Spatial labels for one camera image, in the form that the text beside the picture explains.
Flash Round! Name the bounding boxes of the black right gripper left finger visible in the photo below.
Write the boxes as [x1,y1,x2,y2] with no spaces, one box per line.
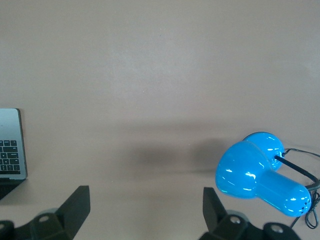
[0,185,91,240]

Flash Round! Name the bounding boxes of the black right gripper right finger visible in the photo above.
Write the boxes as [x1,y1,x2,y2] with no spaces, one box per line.
[198,187,301,240]

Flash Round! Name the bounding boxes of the silver grey laptop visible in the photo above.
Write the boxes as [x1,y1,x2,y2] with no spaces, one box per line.
[0,107,28,201]

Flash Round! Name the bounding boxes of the blue desk lamp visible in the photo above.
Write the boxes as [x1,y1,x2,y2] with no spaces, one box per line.
[214,131,320,218]

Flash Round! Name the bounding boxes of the black lamp power cord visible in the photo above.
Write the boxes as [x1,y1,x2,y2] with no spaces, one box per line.
[281,147,320,230]

